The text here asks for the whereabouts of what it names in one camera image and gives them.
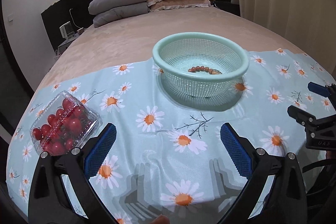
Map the orange bead bracelet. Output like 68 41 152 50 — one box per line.
187 65 223 75

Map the left hand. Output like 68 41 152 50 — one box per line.
150 215 170 224

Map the daisy print light-blue cloth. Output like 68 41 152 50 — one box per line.
6 50 334 223

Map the tan bed cover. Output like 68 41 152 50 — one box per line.
38 7 303 89

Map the lower grey folded blanket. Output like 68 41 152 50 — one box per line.
93 2 149 28

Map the black cable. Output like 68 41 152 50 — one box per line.
301 157 336 175

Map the clear box of cherry tomatoes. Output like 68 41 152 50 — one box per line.
30 91 101 156

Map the green plastic colander basket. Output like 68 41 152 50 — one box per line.
152 32 249 98

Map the white device on nightstand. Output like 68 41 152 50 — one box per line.
59 21 84 40

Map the right hand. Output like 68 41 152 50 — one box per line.
326 151 336 159

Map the lower tan ruffled pillow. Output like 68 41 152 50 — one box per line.
150 0 211 12

